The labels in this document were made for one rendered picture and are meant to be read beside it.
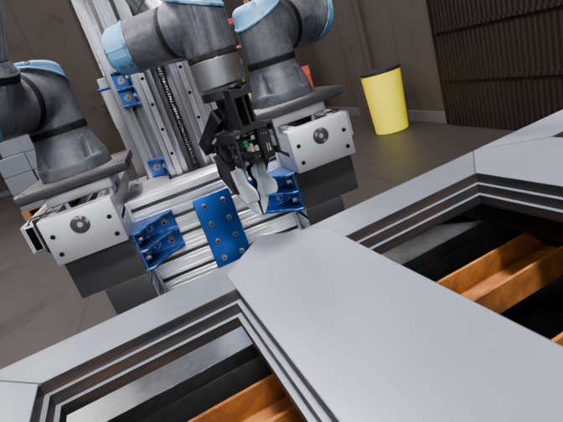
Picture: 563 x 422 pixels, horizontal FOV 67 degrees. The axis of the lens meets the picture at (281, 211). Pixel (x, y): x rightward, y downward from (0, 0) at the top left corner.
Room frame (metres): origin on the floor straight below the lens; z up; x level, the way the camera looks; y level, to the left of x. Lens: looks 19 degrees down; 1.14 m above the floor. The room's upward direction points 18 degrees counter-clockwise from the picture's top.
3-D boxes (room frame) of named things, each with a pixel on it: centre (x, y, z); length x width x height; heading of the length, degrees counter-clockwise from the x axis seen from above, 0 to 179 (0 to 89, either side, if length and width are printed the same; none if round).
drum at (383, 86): (4.79, -1.50, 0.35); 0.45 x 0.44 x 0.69; 101
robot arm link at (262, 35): (1.07, -0.09, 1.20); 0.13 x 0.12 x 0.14; 127
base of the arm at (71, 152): (0.96, 0.40, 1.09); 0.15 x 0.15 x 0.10
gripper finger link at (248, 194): (0.66, 0.04, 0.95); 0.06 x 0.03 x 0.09; 27
